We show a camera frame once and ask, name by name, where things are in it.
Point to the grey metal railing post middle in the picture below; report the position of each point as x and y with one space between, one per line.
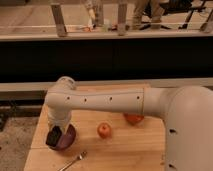
98 21

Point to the person legs in background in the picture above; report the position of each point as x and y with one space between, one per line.
151 8

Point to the orange tomato-like fruit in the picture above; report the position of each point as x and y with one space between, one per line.
133 119

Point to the red apple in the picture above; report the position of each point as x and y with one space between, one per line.
104 130

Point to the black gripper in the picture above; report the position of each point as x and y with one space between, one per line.
53 136

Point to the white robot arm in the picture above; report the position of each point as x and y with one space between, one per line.
187 113

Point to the purple bowl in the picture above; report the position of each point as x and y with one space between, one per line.
66 139

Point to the grey metal railing post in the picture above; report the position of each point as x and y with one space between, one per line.
59 20
121 24
98 21

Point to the black tripod stand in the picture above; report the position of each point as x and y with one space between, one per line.
183 6

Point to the silver metal fork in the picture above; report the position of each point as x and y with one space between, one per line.
78 158

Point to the grey metal railing post right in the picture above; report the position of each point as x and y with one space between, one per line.
121 24

